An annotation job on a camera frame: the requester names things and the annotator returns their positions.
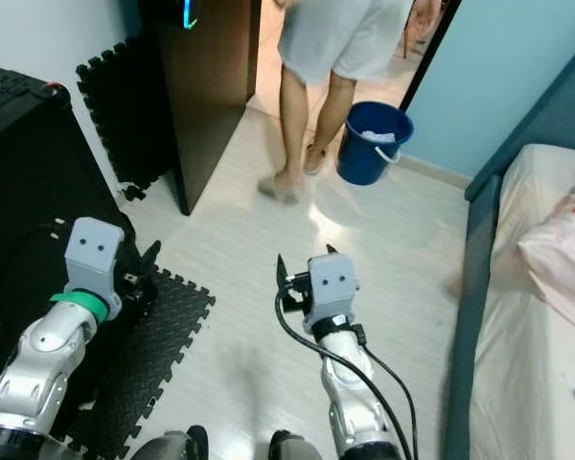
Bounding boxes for person in white shorts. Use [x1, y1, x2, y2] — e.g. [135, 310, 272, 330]
[254, 0, 444, 204]

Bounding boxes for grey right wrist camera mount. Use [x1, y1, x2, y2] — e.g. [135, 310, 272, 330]
[306, 254, 358, 329]

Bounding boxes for black door lock blue light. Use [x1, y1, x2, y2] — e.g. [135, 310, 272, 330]
[139, 0, 198, 30]

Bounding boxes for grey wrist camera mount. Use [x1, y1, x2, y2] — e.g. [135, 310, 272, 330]
[306, 254, 358, 329]
[64, 217, 127, 323]

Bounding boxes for grey left robot leg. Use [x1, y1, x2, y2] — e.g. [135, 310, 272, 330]
[129, 426, 210, 460]

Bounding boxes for black interlocking foam mat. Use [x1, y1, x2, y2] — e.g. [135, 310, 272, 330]
[77, 36, 183, 202]
[67, 268, 217, 456]

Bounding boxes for black cabinet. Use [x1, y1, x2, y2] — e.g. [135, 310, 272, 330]
[0, 62, 126, 403]

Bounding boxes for white crumpled paper rubbish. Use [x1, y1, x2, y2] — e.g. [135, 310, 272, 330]
[364, 128, 400, 146]

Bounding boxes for grey robot leg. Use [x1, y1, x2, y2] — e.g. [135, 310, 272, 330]
[129, 426, 210, 460]
[268, 429, 327, 460]

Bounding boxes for brown wooden door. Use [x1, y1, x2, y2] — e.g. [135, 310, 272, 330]
[153, 0, 262, 217]

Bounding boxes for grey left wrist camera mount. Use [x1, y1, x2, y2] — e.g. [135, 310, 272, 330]
[64, 217, 127, 323]

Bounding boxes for pink patterned pillow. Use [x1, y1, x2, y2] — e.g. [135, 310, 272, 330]
[517, 168, 575, 336]

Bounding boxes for blue plastic bucket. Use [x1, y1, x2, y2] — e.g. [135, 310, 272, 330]
[335, 101, 416, 186]

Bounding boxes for black door frame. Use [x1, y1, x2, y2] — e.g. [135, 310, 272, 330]
[401, 0, 463, 111]

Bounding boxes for grey right robot leg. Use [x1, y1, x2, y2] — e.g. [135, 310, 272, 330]
[268, 429, 327, 460]

